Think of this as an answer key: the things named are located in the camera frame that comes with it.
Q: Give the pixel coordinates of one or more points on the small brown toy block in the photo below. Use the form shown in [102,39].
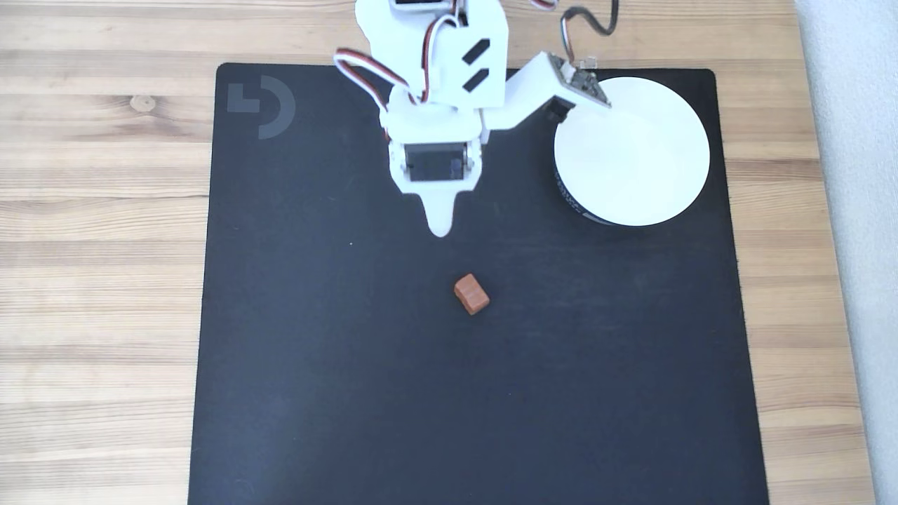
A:
[471,294]

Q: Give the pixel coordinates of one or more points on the white round plate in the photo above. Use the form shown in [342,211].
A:
[631,154]

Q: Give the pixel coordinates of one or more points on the black mat with logo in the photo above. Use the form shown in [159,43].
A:
[351,351]

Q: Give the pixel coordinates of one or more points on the small clear plastic piece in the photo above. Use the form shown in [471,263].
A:
[588,63]

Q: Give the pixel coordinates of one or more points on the wrist camera board, white mount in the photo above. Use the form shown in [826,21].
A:
[533,84]

